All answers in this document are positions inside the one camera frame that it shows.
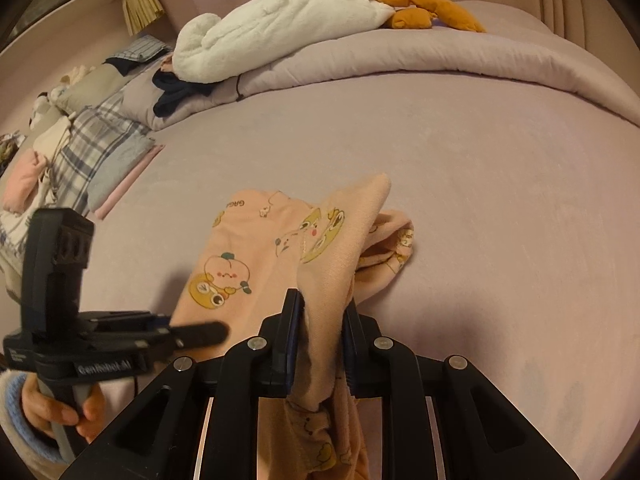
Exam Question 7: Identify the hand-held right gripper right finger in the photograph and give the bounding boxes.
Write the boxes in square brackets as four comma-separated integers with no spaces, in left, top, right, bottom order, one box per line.
[342,297,581,480]

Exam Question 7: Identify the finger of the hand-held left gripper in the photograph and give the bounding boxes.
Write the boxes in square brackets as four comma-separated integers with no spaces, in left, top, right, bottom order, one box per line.
[167,321,232,350]

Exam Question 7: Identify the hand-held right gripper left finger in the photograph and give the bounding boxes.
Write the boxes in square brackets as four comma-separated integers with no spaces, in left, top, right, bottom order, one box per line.
[60,287,306,480]

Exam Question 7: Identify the peach printed small garment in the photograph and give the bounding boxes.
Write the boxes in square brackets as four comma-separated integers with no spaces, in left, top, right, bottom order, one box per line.
[170,172,416,480]

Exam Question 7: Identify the person's left hand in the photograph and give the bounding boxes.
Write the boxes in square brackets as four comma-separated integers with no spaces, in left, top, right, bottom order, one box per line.
[21,374,107,445]

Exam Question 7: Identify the white checked cloth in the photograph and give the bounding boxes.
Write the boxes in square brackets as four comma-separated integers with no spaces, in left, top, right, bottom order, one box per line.
[0,207,32,306]

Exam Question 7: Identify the pale pink garment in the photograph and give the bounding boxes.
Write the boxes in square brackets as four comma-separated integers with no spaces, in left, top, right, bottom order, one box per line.
[2,152,49,217]

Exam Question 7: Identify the cream garment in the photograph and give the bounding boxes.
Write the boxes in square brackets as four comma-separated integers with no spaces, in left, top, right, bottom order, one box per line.
[32,116,74,167]

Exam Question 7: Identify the folded grey plaid cloth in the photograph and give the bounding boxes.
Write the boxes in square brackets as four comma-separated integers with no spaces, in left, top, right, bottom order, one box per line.
[52,92,156,216]

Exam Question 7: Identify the grey-green pillow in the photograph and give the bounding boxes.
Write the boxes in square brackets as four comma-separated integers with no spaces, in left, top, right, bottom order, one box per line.
[55,62,127,114]

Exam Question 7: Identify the lilac bed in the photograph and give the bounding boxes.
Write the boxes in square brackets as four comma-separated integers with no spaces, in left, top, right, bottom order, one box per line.
[0,0,640,480]

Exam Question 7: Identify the dark navy garment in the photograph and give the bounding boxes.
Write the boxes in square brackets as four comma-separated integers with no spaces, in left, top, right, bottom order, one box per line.
[152,67,217,117]

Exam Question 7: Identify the blue checked shirt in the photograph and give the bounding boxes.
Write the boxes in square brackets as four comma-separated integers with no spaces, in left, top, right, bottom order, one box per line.
[106,35,174,67]

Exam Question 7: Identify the grey duvet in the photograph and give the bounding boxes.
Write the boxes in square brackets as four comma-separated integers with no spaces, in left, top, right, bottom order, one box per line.
[120,25,640,133]

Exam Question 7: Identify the white blanket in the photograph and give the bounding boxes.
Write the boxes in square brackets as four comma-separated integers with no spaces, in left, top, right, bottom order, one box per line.
[172,0,488,83]

